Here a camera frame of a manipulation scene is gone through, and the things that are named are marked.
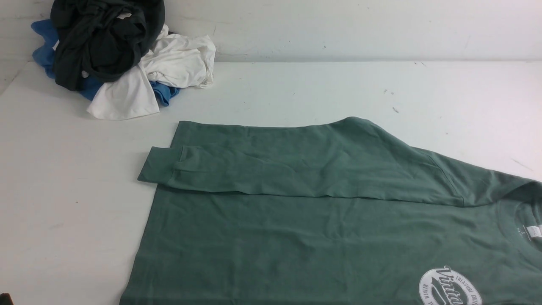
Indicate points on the green long-sleeve top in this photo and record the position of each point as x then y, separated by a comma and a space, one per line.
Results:
336, 214

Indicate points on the white crumpled garment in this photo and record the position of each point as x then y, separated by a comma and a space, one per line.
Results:
173, 62

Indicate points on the black crumpled garment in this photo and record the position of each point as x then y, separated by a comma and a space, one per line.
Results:
103, 38

